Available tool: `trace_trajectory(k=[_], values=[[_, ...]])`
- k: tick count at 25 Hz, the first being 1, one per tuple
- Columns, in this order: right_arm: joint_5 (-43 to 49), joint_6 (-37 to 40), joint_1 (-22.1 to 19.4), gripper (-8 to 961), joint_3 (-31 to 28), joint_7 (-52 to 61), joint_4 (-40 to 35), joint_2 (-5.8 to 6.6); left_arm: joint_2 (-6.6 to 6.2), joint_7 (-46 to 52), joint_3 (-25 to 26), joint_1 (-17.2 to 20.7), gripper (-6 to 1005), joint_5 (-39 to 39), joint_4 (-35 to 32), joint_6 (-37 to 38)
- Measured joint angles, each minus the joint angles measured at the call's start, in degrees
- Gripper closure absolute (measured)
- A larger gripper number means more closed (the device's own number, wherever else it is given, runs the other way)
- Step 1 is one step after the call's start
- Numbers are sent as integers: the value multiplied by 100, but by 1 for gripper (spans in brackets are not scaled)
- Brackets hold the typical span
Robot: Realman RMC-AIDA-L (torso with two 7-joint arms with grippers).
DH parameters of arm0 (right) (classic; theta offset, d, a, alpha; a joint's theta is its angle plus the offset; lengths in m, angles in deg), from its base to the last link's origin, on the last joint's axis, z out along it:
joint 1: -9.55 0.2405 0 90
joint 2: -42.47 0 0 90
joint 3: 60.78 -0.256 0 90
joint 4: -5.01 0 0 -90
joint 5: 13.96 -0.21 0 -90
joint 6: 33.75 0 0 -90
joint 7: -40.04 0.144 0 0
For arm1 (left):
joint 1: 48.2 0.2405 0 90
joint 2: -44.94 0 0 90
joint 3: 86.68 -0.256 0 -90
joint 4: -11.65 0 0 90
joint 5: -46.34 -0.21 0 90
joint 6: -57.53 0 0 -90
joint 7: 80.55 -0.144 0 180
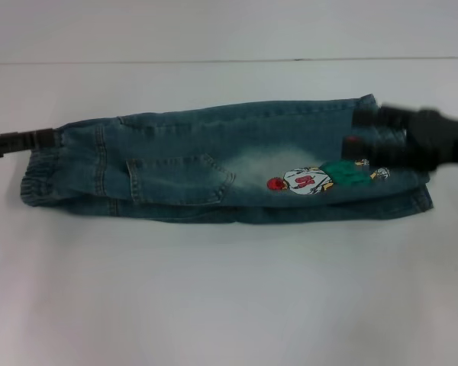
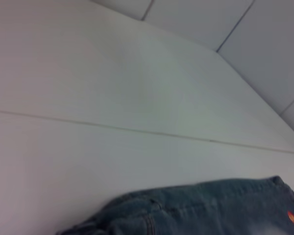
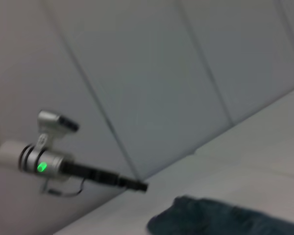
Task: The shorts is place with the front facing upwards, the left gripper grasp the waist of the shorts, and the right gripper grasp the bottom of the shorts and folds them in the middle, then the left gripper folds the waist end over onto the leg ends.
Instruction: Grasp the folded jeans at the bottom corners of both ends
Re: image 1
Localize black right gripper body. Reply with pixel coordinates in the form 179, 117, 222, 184
402, 108, 458, 172

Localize blue denim shorts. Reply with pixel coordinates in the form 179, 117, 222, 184
19, 93, 434, 226

